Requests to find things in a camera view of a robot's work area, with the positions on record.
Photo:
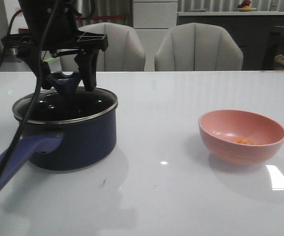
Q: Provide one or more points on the beige chair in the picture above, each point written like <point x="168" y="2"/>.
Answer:
<point x="198" y="47"/>
<point x="124" y="52"/>

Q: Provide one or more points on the fruit plate on counter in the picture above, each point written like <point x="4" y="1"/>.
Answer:
<point x="245" y="6"/>

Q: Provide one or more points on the left beige chair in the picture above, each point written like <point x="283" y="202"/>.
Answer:
<point x="124" y="52"/>

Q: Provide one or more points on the right beige chair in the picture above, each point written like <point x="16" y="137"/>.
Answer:
<point x="198" y="47"/>

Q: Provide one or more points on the pink plastic bowl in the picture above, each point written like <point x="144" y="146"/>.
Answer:
<point x="219" y="127"/>

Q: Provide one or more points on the white cabinet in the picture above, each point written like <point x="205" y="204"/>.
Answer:
<point x="154" y="14"/>

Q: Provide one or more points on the orange ham pieces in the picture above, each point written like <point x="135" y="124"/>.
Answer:
<point x="244" y="141"/>

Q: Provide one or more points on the glass lid blue knob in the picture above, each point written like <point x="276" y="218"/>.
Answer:
<point x="67" y="102"/>

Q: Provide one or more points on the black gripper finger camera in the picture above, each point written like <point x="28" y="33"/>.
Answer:
<point x="87" y="61"/>
<point x="32" y="58"/>

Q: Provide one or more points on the grey counter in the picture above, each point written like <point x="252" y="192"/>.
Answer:
<point x="256" y="33"/>

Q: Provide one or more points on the black gripper body one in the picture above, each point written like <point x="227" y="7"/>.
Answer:
<point x="52" y="27"/>

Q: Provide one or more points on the red barrier tape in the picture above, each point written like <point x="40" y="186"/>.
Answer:
<point x="114" y="17"/>

